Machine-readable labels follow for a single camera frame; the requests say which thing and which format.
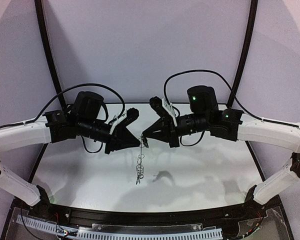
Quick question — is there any metal ring plate with keyrings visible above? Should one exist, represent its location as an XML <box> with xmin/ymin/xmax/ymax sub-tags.
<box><xmin>135</xmin><ymin>135</ymin><xmax>145</xmax><ymax>185</ymax></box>

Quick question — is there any key with black tag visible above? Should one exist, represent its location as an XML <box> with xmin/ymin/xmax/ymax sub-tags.
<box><xmin>140</xmin><ymin>135</ymin><xmax>149</xmax><ymax>148</ymax></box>

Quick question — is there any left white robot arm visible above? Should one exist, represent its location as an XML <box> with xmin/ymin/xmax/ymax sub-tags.
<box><xmin>0</xmin><ymin>91</ymin><xmax>140</xmax><ymax>208</ymax></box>

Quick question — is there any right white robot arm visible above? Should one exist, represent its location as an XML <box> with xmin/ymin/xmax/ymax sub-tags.
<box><xmin>141</xmin><ymin>85</ymin><xmax>300</xmax><ymax>206</ymax></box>

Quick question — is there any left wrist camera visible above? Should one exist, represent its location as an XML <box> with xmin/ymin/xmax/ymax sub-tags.
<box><xmin>122</xmin><ymin>107</ymin><xmax>139</xmax><ymax>126</ymax></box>

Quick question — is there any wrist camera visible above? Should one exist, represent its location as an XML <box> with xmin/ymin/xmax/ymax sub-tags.
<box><xmin>149</xmin><ymin>96</ymin><xmax>166</xmax><ymax>117</ymax></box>
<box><xmin>122</xmin><ymin>107</ymin><xmax>139</xmax><ymax>126</ymax></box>

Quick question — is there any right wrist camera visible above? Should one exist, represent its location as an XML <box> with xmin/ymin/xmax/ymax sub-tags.
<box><xmin>149</xmin><ymin>96</ymin><xmax>166</xmax><ymax>117</ymax></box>

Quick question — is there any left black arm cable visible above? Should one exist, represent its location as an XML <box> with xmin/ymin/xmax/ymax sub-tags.
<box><xmin>0</xmin><ymin>83</ymin><xmax>127</xmax><ymax>131</ymax></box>

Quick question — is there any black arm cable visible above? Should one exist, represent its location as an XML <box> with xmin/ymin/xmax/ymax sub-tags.
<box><xmin>0</xmin><ymin>83</ymin><xmax>127</xmax><ymax>131</ymax></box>
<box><xmin>163</xmin><ymin>69</ymin><xmax>300</xmax><ymax>126</ymax></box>

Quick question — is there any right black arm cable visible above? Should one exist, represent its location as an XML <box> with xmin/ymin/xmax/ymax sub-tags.
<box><xmin>163</xmin><ymin>69</ymin><xmax>300</xmax><ymax>126</ymax></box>

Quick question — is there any black front frame rail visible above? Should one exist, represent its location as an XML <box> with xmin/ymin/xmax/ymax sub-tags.
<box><xmin>48</xmin><ymin>204</ymin><xmax>249</xmax><ymax>227</ymax></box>

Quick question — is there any white slotted cable duct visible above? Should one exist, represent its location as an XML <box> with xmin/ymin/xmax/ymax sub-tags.
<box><xmin>12</xmin><ymin>214</ymin><xmax>223</xmax><ymax>240</ymax></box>

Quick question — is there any right black frame post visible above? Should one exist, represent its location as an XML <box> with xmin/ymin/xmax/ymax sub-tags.
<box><xmin>226</xmin><ymin>0</ymin><xmax>259</xmax><ymax>108</ymax></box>

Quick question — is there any black frame post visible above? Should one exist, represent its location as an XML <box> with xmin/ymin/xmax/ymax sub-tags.
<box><xmin>226</xmin><ymin>0</ymin><xmax>259</xmax><ymax>108</ymax></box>
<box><xmin>34</xmin><ymin>0</ymin><xmax>62</xmax><ymax>94</ymax></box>

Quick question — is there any left black frame post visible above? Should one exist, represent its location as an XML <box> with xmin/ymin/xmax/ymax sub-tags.
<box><xmin>34</xmin><ymin>0</ymin><xmax>62</xmax><ymax>94</ymax></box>

